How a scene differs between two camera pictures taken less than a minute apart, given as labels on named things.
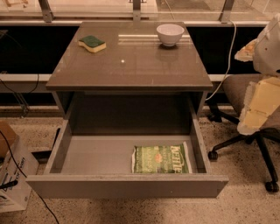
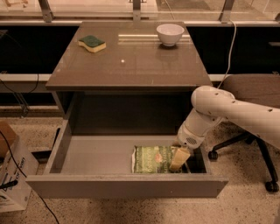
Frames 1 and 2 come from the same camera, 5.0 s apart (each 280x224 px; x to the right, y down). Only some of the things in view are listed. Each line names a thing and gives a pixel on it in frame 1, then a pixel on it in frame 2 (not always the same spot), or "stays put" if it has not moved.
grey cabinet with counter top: x=136 y=86 stays put
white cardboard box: x=16 y=198 stays put
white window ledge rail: x=21 y=83 stays put
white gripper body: x=268 y=51 → x=188 y=138
